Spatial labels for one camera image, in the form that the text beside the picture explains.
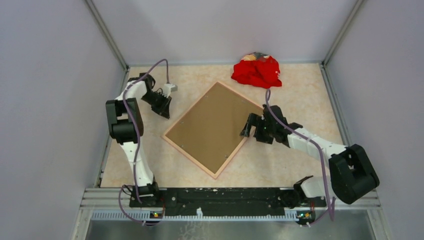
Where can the aluminium front rail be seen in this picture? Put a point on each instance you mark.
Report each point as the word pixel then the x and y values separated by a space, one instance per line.
pixel 105 214

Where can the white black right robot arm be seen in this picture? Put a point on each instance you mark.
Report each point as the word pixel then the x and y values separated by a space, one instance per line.
pixel 351 173

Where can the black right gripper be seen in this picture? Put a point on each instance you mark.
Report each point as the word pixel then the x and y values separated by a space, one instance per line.
pixel 253 119

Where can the red crumpled cloth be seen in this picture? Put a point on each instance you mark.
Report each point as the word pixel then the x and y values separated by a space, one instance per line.
pixel 257 69

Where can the brown backing board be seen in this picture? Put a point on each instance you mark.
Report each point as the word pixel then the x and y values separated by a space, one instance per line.
pixel 208 129

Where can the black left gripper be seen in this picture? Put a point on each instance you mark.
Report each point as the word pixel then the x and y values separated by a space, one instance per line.
pixel 163 109

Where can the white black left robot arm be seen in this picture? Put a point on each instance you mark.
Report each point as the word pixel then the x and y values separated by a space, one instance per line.
pixel 126 127

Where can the pink photo frame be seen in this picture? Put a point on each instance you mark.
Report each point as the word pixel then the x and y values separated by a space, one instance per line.
pixel 172 139

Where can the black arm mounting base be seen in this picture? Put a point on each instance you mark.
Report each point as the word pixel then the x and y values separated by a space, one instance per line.
pixel 226 202

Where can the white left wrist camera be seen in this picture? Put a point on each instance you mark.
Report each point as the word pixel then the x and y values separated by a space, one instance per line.
pixel 168 88

